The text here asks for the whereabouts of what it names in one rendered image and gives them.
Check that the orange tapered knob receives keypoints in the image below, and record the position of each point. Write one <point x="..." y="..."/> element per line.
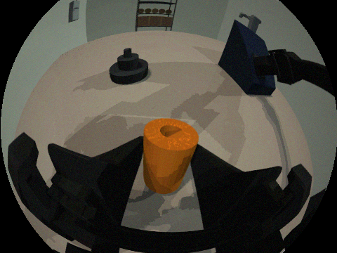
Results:
<point x="168" y="147"/>

